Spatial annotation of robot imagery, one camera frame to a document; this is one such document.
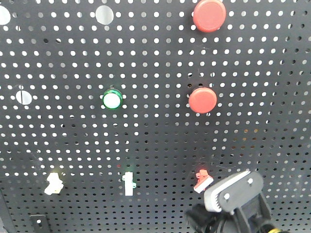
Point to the black pegboard clamp bracket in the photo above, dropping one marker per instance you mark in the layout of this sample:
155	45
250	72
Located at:
40	224

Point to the red toggle switch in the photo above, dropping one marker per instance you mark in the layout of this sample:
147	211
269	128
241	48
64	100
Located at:
203	180

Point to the large red push button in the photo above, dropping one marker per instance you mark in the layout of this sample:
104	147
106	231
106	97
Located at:
209	15

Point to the white centre toggle switch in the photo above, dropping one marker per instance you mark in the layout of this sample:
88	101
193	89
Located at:
129	184

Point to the black perforated pegboard panel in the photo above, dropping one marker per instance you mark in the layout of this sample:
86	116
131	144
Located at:
58	57

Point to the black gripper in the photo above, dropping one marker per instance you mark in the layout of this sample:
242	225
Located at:
233	205

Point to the white glowing toggle switch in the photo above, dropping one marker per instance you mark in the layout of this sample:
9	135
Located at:
55	184

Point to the small red push button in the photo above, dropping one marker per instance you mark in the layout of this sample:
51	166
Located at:
202	100

